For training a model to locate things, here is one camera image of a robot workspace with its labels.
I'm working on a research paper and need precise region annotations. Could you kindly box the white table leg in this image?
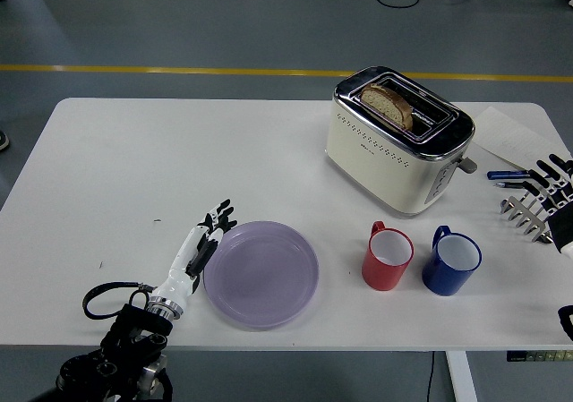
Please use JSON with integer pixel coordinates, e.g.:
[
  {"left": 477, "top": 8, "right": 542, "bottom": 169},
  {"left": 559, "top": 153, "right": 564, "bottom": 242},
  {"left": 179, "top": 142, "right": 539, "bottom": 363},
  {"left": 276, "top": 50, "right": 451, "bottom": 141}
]
[{"left": 445, "top": 351, "right": 478, "bottom": 402}]

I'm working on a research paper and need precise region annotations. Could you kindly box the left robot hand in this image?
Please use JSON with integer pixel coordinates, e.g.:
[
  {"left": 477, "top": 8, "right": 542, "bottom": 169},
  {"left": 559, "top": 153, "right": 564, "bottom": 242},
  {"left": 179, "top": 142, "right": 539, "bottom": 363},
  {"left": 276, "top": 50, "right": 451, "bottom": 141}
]
[{"left": 150, "top": 198, "right": 238, "bottom": 312}]

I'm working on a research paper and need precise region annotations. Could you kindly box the purple plastic plate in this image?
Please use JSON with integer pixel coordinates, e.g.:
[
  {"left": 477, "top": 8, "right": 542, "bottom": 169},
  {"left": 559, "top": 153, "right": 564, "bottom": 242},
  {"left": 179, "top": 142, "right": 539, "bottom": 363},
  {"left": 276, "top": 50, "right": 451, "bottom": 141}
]
[{"left": 203, "top": 220, "right": 320, "bottom": 330}]

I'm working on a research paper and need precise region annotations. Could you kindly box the red enamel mug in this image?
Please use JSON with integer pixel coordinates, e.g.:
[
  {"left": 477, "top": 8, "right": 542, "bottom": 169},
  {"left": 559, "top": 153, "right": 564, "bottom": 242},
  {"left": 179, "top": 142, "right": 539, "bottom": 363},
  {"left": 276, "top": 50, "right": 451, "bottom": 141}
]
[{"left": 361, "top": 220, "right": 415, "bottom": 293}]

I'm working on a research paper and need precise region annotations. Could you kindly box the blue enamel mug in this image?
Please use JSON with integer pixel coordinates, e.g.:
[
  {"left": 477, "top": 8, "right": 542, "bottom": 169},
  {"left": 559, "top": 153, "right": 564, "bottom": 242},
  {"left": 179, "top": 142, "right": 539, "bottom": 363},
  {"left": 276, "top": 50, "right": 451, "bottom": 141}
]
[{"left": 422, "top": 225, "right": 483, "bottom": 297}]

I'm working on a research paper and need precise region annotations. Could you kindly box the table height control panel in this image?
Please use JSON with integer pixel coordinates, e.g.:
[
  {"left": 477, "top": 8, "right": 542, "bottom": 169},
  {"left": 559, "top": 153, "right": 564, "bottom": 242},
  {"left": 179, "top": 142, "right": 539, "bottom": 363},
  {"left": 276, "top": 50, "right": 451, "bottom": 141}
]
[{"left": 506, "top": 350, "right": 573, "bottom": 363}]

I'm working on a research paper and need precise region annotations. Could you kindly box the brown bread slice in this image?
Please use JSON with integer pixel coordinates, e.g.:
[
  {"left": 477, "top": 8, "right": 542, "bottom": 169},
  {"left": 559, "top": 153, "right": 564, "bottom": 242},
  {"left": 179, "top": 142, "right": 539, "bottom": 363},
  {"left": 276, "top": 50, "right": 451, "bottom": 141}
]
[{"left": 360, "top": 81, "right": 414, "bottom": 131}]

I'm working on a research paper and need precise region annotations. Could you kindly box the black cable under table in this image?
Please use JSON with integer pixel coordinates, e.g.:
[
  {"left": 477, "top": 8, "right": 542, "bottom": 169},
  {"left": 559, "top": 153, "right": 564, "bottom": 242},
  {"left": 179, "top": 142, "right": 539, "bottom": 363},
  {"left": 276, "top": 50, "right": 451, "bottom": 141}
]
[{"left": 424, "top": 351, "right": 436, "bottom": 402}]

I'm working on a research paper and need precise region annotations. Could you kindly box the cream and chrome toaster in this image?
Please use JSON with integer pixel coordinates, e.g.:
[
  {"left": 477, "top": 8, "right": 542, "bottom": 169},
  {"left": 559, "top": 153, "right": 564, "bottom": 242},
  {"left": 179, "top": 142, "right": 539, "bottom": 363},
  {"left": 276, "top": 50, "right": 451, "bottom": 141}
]
[{"left": 325, "top": 64, "right": 479, "bottom": 218}]

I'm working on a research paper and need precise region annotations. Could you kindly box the metal toast rack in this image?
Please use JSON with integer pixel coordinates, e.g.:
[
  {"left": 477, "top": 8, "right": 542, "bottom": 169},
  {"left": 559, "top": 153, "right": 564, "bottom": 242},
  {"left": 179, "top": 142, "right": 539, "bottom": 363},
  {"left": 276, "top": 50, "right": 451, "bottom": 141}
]
[{"left": 500, "top": 189, "right": 554, "bottom": 245}]

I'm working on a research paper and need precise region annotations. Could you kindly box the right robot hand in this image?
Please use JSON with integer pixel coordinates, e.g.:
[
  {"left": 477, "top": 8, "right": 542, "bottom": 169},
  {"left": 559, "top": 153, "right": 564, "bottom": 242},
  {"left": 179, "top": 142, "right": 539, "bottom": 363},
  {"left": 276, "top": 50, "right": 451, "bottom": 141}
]
[{"left": 522, "top": 152, "right": 573, "bottom": 343}]

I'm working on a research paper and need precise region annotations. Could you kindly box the white paper sheet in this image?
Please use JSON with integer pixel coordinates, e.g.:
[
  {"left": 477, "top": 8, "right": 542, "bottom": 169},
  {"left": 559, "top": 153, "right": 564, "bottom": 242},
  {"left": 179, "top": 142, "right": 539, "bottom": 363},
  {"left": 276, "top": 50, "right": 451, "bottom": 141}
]
[{"left": 472, "top": 106, "right": 573, "bottom": 173}]

